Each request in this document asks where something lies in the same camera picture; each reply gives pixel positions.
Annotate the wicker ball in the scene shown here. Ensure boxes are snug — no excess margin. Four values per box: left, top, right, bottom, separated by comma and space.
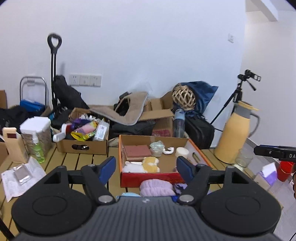
172, 85, 196, 109

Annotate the silver foil packet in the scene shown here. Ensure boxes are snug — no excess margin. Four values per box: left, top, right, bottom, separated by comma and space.
13, 163, 32, 184

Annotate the blue water bottle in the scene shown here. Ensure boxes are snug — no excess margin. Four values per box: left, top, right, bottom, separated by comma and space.
173, 108, 185, 139

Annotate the lilac cloth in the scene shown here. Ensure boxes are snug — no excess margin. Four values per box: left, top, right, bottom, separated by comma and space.
173, 183, 188, 195

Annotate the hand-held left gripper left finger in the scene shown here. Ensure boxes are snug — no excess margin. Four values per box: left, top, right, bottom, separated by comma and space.
43, 156, 116, 205

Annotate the dark blue bag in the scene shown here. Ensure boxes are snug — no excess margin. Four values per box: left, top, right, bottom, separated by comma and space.
176, 81, 219, 116

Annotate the black camera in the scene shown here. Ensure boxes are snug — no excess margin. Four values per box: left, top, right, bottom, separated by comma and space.
237, 70, 262, 91

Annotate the red cup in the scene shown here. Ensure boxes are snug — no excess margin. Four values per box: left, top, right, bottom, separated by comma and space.
277, 161, 295, 182

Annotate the large brown cardboard box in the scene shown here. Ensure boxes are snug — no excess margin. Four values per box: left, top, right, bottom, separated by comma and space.
139, 91, 183, 138

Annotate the black trolley handle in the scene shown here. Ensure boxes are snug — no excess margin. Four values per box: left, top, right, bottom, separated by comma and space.
47, 34, 63, 112

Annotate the yellow snack packet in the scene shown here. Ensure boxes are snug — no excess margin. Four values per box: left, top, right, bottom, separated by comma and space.
70, 130, 95, 141

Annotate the white and yellow plush toy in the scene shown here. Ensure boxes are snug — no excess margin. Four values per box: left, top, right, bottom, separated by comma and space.
122, 157, 161, 173

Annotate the red cardboard box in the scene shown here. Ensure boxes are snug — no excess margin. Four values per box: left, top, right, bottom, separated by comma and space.
119, 134, 214, 188

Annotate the purple tissue box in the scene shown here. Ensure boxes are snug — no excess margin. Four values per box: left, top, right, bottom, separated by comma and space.
253, 162, 278, 191

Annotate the small brown cardboard box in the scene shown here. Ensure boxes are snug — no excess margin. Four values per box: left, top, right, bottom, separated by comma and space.
56, 108, 109, 155

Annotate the white wall socket strip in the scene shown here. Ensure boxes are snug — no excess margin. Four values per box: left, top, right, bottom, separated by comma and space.
69, 74, 102, 88

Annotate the white bottle with red cap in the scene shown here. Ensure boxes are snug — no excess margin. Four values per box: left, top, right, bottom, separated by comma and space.
53, 123, 73, 142

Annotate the black suitcase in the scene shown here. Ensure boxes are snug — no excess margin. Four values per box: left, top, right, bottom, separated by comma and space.
185, 115, 215, 150

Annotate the beige felt mat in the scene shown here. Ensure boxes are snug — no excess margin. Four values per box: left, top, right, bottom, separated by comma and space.
89, 91, 149, 126

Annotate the yellow thermos jug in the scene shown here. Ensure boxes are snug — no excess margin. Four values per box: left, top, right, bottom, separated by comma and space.
213, 101, 260, 164

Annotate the black cloth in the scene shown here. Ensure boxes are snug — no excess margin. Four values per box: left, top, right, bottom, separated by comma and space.
0, 105, 28, 135

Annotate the clear plastic cup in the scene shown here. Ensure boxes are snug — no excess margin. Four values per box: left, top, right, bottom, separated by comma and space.
149, 141, 165, 157

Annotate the black bag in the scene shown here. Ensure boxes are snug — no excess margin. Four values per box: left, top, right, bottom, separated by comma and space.
54, 75, 89, 109

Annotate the blue folded crate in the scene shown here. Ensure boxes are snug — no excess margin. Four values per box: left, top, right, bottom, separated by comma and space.
20, 99, 45, 114

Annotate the white lidded food container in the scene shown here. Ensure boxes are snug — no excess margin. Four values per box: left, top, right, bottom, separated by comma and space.
20, 116, 52, 158

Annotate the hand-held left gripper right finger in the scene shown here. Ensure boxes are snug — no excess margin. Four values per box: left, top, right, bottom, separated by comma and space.
176, 156, 251, 205

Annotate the metal cart frame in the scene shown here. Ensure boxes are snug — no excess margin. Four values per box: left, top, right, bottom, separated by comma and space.
20, 76, 48, 109

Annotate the clear glass cup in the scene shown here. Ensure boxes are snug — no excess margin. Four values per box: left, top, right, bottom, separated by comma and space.
235, 148, 255, 168

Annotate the green spray bottle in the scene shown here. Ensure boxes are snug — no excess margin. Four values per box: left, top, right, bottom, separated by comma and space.
32, 134, 45, 163

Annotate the paper sheet with packet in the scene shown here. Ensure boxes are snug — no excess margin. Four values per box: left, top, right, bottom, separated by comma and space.
1, 156, 47, 202

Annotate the beige carton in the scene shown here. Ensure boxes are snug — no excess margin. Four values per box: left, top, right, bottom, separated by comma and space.
2, 127, 29, 164

